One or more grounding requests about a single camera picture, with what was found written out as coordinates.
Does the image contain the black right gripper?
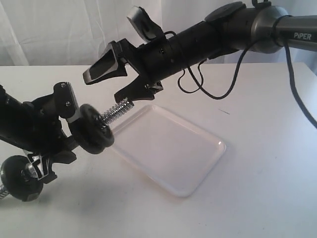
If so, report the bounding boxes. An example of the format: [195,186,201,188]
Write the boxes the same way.
[83,24,213,102]

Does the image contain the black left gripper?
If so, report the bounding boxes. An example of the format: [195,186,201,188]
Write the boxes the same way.
[0,87,81,184]

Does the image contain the black weight plate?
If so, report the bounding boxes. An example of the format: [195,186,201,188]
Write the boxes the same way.
[68,104,103,154]
[78,104,115,153]
[0,155,43,202]

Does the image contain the chrome threaded dumbbell bar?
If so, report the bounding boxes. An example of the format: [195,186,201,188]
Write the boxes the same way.
[0,97,135,199]

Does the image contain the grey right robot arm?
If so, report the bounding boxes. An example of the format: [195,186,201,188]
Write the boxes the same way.
[83,0,317,102]

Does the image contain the white rectangular plastic tray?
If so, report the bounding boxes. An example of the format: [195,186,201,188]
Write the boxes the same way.
[112,105,226,197]

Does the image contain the white backdrop curtain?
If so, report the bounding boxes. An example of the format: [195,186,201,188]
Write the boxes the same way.
[0,0,317,67]

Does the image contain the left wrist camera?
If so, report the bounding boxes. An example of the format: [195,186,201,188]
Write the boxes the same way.
[53,82,79,119]

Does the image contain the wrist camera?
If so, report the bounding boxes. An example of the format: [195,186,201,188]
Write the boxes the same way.
[53,82,79,119]
[127,6,164,43]

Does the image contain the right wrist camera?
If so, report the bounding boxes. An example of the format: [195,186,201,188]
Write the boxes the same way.
[127,6,164,43]

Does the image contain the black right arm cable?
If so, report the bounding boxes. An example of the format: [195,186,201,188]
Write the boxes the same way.
[163,14,317,129]

